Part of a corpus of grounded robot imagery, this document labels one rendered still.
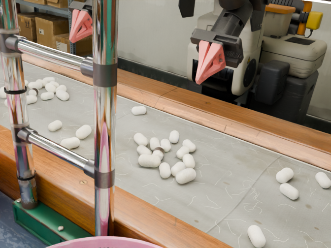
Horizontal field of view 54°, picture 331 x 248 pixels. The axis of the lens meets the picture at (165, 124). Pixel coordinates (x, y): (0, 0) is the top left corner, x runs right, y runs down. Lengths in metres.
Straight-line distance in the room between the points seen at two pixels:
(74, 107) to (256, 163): 0.42
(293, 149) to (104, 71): 0.46
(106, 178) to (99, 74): 0.12
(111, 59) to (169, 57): 2.76
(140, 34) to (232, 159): 2.69
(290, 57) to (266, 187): 0.87
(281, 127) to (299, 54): 0.67
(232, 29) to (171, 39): 2.35
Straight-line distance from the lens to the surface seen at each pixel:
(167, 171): 0.53
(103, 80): 0.31
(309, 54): 1.37
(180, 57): 2.99
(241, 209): 0.51
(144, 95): 0.81
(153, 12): 3.11
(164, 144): 0.60
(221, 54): 0.66
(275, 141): 0.69
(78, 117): 0.73
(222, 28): 0.68
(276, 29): 1.44
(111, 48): 0.31
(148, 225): 0.43
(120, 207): 0.45
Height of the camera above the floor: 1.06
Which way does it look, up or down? 27 degrees down
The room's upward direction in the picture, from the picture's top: 6 degrees clockwise
